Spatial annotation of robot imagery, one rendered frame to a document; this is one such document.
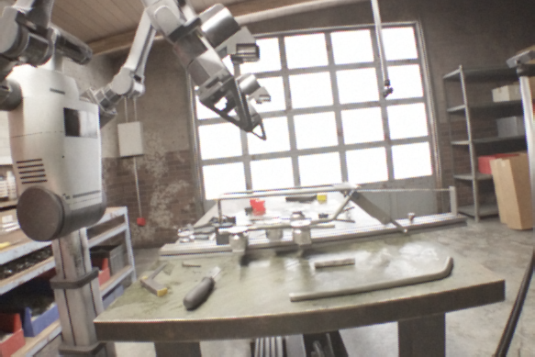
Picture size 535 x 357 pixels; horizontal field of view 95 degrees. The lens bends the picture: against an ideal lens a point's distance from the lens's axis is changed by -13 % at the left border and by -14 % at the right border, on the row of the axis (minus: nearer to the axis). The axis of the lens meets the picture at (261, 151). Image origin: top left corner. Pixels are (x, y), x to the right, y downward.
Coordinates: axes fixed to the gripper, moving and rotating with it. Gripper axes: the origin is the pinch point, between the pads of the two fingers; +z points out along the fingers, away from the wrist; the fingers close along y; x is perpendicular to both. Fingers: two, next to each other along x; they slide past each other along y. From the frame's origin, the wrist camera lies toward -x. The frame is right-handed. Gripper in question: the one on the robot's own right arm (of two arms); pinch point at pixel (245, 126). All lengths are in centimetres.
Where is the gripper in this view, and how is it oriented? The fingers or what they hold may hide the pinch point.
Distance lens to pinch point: 50.4
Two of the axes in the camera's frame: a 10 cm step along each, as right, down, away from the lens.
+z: 5.9, 8.1, -0.5
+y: 0.8, 0.0, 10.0
